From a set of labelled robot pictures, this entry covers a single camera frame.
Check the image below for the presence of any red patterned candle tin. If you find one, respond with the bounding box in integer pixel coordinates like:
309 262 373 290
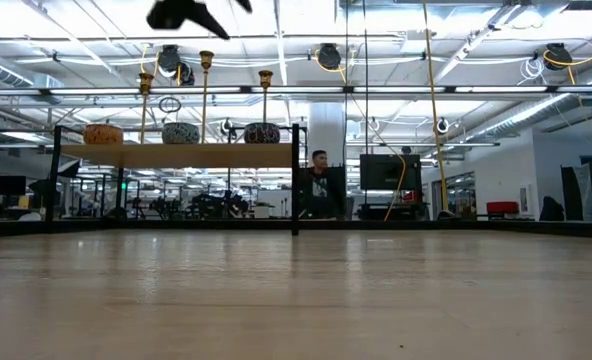
243 121 282 145

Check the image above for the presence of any orange patterned candle tin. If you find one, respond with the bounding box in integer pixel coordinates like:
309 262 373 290
82 123 125 146

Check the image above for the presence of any wooden shelf with black legs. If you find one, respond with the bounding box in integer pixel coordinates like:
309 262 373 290
44 124 301 236

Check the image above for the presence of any long ceiling light strip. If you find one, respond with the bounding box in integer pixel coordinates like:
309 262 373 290
0 85 592 97

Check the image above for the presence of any person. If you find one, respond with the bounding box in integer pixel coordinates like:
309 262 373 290
303 149 345 221

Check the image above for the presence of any black background monitor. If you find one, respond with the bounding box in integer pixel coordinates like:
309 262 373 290
0 175 27 197

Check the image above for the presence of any red seat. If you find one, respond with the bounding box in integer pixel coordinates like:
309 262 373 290
485 201 520 216

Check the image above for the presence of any black office chair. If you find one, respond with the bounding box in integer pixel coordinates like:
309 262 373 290
539 196 566 223

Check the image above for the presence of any black wall screen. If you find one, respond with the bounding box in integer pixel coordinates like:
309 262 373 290
359 153 422 192

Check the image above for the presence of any yellow hanging cable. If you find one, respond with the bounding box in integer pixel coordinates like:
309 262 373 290
422 0 457 221

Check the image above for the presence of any yellow reel cable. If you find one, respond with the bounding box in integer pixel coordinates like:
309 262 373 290
348 94 408 222

